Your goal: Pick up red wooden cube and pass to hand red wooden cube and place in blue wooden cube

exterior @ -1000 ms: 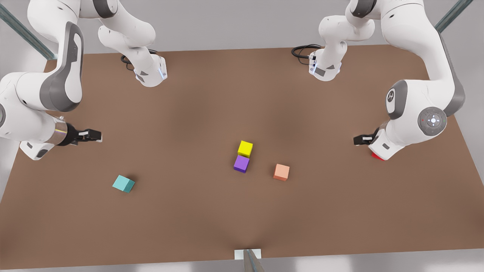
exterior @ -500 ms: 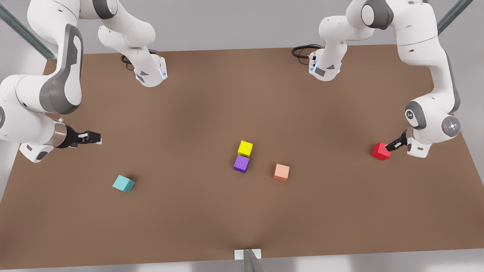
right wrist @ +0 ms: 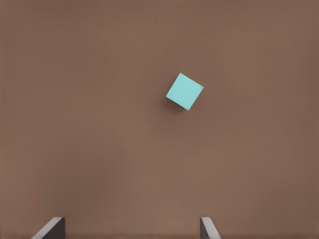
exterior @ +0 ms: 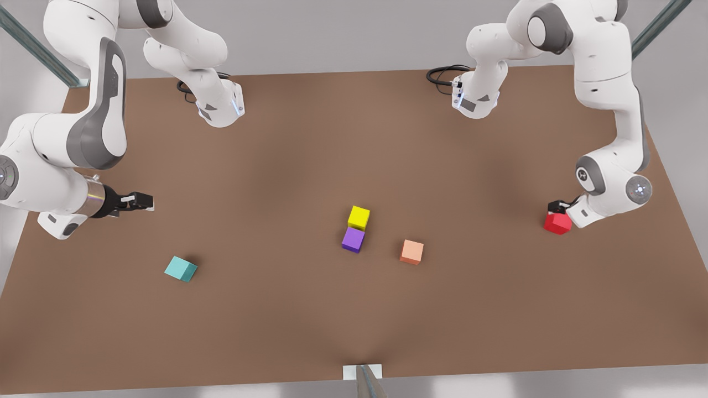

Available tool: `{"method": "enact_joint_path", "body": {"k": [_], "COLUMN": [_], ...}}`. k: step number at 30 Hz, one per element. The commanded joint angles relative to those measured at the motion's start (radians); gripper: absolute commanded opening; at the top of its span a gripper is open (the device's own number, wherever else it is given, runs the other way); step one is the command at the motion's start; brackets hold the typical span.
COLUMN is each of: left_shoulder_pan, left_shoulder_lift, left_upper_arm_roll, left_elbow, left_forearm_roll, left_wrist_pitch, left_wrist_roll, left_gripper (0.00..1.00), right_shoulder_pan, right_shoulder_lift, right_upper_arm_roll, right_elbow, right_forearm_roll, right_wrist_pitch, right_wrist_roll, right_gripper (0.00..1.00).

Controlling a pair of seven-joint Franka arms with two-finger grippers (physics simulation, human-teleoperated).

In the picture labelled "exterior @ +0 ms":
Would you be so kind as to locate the red wooden cube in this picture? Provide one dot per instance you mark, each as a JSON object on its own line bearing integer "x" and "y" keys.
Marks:
{"x": 557, "y": 224}

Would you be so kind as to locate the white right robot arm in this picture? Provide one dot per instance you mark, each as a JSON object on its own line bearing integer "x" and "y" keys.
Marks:
{"x": 102, "y": 119}

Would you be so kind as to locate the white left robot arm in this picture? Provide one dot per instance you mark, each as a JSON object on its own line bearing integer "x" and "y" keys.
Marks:
{"x": 605, "y": 72}

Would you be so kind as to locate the teal blue wooden cube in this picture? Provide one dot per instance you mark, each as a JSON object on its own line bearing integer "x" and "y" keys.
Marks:
{"x": 180, "y": 268}

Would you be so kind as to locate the salmon orange wooden cube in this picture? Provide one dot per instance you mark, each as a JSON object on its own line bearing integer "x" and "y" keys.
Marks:
{"x": 412, "y": 251}

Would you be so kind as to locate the yellow wooden cube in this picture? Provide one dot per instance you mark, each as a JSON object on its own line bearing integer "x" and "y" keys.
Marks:
{"x": 358, "y": 218}

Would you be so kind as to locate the purple wooden cube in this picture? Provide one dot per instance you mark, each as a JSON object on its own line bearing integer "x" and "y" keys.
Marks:
{"x": 353, "y": 240}

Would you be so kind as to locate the silver frame post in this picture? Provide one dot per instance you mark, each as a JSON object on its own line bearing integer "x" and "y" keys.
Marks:
{"x": 38, "y": 50}
{"x": 365, "y": 378}
{"x": 658, "y": 27}

